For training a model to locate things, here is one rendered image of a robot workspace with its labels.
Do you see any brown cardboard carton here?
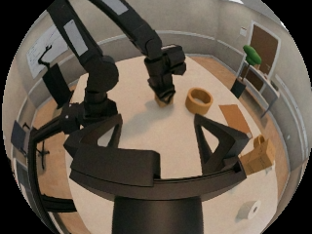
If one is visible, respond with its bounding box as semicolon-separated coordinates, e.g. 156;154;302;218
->
154;94;174;107
253;138;276;171
242;148;259;176
239;154;247;163

